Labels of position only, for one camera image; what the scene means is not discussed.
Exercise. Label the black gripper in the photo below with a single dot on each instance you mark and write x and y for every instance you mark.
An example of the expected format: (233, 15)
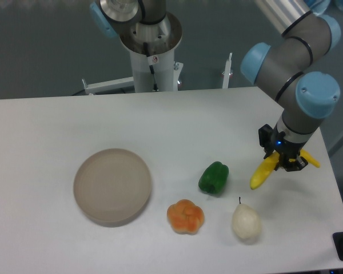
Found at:
(271, 140)

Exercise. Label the yellow banana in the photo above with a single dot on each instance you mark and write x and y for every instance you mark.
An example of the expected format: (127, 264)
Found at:
(267, 166)

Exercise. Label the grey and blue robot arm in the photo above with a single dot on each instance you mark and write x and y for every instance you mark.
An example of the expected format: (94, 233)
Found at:
(307, 98)

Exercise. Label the beige round plate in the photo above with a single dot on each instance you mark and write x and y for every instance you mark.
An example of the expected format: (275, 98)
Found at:
(112, 187)

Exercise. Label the green bell pepper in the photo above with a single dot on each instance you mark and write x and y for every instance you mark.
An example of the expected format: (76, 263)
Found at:
(214, 178)

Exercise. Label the white pear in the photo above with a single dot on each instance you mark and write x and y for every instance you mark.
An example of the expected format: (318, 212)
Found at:
(246, 223)

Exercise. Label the orange knotted bread roll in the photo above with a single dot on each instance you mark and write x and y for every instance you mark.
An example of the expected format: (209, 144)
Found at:
(185, 217)

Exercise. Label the white right mounting bracket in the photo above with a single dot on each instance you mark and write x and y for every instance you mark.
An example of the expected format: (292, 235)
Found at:
(227, 72)

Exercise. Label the white mounting bracket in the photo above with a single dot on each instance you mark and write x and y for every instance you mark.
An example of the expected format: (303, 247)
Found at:
(108, 87)
(227, 72)

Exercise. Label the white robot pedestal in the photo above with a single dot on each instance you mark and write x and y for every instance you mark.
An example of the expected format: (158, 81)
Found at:
(151, 49)

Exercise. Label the white left mounting bracket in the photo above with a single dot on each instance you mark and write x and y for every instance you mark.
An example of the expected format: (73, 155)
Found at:
(108, 87)

